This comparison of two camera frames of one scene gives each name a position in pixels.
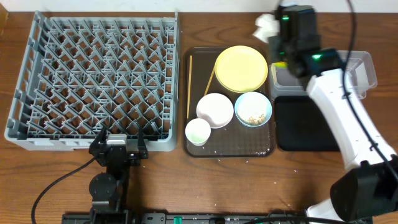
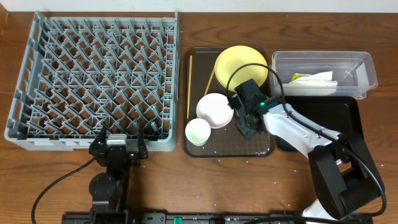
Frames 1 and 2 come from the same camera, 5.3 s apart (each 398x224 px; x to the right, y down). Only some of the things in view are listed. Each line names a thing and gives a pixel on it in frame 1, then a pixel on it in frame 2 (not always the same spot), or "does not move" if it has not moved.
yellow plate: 241,69 does not move
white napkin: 269,27 to 317,84
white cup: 198,130 does not move
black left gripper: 117,152 does not move
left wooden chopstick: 189,84 does not move
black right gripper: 273,45 to 239,123
